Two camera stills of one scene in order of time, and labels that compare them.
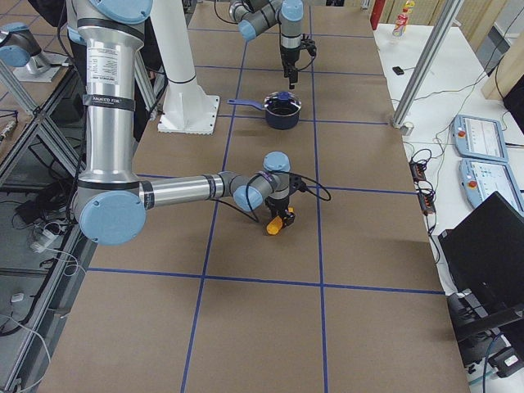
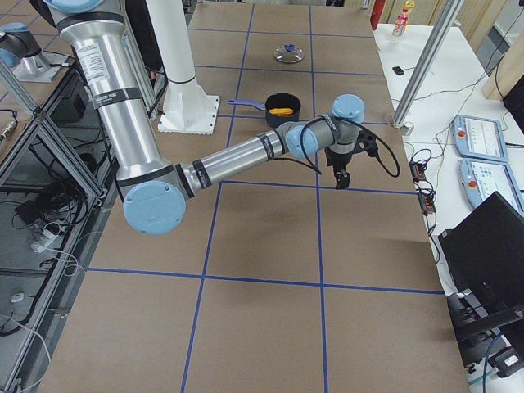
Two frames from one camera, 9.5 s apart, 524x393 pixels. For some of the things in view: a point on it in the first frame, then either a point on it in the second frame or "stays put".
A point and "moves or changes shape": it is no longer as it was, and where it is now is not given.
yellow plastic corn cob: x=274 y=225 to x=281 y=111
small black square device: x=398 y=70 stays put
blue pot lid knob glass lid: x=282 y=103 moves or changes shape
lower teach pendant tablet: x=480 y=179 stays put
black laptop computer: x=483 y=256 stays put
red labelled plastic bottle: x=403 y=20 stays put
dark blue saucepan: x=282 y=109 stays put
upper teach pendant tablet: x=479 y=138 stays put
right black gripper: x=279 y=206 to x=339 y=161
